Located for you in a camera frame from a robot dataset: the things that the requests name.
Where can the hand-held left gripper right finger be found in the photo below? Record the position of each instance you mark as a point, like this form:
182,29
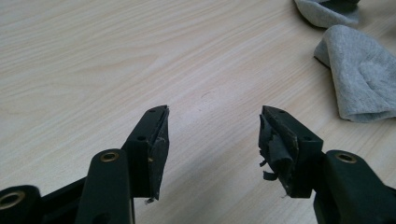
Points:
299,155

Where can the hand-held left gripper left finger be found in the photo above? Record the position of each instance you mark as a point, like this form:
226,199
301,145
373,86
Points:
146,155

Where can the grey sock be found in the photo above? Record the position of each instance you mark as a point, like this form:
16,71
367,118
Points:
327,12
361,74

